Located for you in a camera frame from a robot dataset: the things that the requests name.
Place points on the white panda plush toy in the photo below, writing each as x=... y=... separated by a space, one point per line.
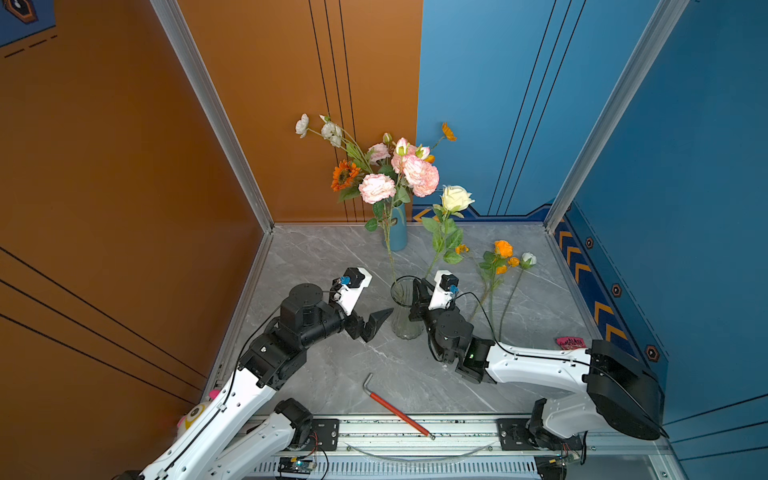
x=188 y=420

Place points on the green circuit board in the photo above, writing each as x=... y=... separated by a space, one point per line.
x=295 y=467

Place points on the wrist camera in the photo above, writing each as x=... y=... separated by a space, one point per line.
x=445 y=290
x=347 y=289

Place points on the pink carnation rose stem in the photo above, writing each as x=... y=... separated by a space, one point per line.
x=378 y=190

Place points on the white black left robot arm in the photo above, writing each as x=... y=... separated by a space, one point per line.
x=209 y=448

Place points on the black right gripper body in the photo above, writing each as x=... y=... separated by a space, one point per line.
x=422 y=313

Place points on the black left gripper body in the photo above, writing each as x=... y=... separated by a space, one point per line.
x=353 y=325

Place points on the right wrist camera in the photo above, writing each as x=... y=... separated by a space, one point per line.
x=445 y=290

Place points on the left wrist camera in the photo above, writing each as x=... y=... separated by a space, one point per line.
x=347 y=289

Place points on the pink peony flower stem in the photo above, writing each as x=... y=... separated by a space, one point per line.
x=380 y=157

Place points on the large pink peach rose stem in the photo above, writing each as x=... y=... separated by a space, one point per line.
x=416 y=165

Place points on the left aluminium corner post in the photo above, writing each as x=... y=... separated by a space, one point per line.
x=176 y=29

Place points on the red handled hex key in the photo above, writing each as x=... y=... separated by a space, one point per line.
x=394 y=410

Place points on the orange yellow rose stem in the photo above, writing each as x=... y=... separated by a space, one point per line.
x=492 y=266

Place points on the small orange bud stem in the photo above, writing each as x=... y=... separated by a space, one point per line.
x=466 y=253

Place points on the cream white rose stem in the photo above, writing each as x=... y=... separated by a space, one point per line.
x=446 y=234

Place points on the white rose flower stem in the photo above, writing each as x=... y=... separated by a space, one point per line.
x=525 y=262

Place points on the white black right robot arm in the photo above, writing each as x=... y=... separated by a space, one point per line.
x=603 y=386

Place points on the right aluminium corner post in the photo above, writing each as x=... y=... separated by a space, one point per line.
x=654 y=36

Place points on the teal ceramic vase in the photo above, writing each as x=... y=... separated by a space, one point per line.
x=398 y=236

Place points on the aluminium corner post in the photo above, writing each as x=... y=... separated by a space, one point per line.
x=654 y=36
x=176 y=29

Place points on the pink candy wrapper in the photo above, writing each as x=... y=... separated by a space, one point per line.
x=568 y=343

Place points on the clear glass vase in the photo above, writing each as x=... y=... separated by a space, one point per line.
x=401 y=292

